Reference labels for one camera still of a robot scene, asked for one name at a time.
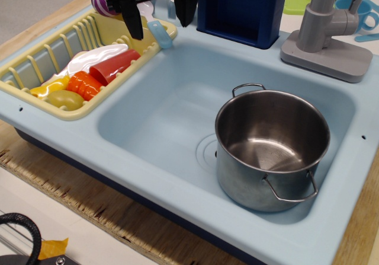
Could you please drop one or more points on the white spoon with blue handle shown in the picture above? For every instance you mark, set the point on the white spoon with blue handle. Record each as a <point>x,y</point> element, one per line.
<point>163,39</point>

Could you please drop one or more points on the stainless steel pot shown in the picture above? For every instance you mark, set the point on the stainless steel pot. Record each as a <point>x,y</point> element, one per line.
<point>269,145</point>

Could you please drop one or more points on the light blue utensil holder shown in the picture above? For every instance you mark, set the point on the light blue utensil holder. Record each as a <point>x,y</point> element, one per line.
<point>165,10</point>

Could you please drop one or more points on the purple striped toy onion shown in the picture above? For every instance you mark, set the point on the purple striped toy onion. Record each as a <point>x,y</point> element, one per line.
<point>101,7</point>

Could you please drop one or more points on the red plastic cup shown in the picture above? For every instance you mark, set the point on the red plastic cup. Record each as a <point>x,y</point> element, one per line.
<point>106,71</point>

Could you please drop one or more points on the dark blue plastic box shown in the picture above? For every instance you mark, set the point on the dark blue plastic box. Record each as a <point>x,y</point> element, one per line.
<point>252,22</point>

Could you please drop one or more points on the white plastic plate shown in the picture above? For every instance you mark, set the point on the white plastic plate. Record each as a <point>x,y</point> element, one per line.
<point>84,60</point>

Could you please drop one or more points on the orange toy carrot piece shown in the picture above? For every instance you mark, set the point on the orange toy carrot piece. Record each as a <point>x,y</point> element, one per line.
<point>84,84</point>

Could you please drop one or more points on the cream yellow dish rack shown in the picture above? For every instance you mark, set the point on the cream yellow dish rack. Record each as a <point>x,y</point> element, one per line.
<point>50,53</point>

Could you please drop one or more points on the olive green toy potato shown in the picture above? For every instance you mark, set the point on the olive green toy potato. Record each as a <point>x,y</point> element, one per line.
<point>66,100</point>

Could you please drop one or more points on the green plastic cutting board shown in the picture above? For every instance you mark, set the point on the green plastic cutting board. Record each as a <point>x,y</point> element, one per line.
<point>295,7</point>

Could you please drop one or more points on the light blue toy sink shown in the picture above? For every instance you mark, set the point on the light blue toy sink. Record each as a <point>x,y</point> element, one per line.
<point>165,105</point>

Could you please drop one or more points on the yellow toy food piece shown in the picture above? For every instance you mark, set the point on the yellow toy food piece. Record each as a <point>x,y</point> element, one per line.
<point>56,85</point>

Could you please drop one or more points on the grey toy faucet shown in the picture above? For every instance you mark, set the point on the grey toy faucet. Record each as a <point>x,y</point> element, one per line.
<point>314,46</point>

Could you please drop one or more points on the light blue plastic cup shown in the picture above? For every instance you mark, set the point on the light blue plastic cup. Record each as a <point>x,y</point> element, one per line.
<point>367,12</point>

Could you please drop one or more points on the blue plastic utensil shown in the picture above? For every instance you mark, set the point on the blue plastic utensil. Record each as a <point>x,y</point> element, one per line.
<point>367,37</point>

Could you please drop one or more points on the wooden board under sink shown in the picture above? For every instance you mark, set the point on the wooden board under sink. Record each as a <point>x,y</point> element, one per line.
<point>89,205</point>

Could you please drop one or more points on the yellow tape piece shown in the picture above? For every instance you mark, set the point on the yellow tape piece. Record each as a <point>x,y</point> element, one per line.
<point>53,248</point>

